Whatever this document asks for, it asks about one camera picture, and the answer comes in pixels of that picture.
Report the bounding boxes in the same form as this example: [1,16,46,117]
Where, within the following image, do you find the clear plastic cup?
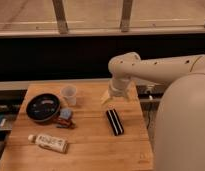
[61,85,77,106]

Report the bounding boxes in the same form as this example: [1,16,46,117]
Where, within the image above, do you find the wooden table board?
[0,82,153,171]

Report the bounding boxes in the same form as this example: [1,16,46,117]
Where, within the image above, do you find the left metal window post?
[52,0,68,34]

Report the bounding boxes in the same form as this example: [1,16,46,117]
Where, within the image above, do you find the blue sponge block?
[59,108,73,120]

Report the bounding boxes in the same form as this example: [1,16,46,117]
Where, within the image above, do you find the right metal window post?
[120,0,133,32]

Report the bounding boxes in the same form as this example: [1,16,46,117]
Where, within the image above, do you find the metal window post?
[120,0,133,32]
[52,0,68,34]

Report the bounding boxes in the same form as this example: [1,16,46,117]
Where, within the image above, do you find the black ceramic bowl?
[26,93,61,123]

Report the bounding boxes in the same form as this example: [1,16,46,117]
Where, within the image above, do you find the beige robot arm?
[102,52,205,171]

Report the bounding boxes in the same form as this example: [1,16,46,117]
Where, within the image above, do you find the white labelled bottle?
[28,134,67,153]

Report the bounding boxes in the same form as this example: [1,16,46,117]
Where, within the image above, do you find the blue object at left edge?
[0,115,6,128]

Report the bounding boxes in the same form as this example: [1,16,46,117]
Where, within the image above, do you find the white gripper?
[101,77,131,104]

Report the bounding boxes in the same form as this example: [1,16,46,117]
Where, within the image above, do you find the small red toy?
[56,118,76,129]

